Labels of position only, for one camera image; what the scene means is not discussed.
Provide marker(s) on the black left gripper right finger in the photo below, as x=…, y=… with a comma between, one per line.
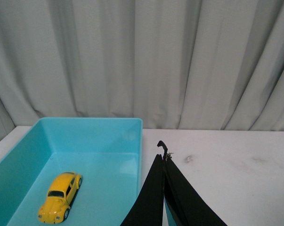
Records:
x=184, y=206

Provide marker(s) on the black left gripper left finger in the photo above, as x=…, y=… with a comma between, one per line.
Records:
x=148, y=207

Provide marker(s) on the yellow beetle toy car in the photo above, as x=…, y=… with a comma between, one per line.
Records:
x=60, y=195

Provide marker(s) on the turquoise plastic bin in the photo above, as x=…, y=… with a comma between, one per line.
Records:
x=106, y=152

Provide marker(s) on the grey curtain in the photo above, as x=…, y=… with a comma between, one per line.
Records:
x=176, y=64

